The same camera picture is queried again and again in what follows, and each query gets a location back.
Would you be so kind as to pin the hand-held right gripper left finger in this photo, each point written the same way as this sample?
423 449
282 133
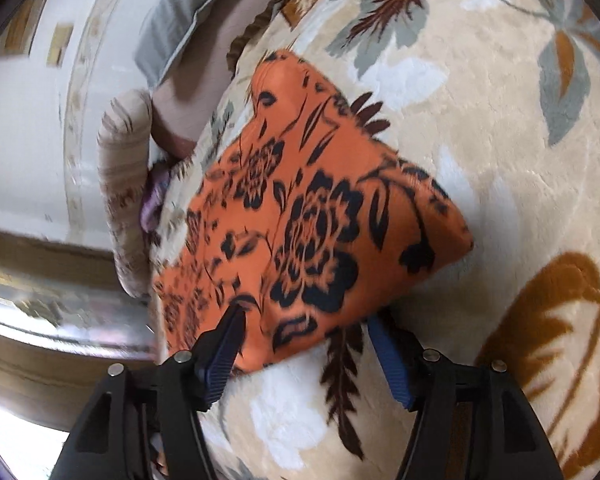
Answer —
220 355

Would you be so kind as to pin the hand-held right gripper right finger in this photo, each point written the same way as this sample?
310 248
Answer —
387 360

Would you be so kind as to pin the orange floral blouse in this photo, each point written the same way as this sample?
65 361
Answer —
320 220

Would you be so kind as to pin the purple cloth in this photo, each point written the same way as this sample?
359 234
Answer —
155 200

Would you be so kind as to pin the wooden door with leaded glass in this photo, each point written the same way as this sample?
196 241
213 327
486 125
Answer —
40 280

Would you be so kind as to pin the striped floral bolster pillow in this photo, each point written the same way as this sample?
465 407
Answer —
125 170

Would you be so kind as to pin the leaf print fleece blanket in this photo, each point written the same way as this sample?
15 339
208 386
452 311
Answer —
505 135

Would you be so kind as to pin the pink sofa bed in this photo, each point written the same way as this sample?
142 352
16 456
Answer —
200 85

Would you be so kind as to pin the grey ruffled pillow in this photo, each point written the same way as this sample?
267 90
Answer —
180 20

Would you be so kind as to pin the framed wall picture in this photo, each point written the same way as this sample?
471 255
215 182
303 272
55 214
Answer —
22 20

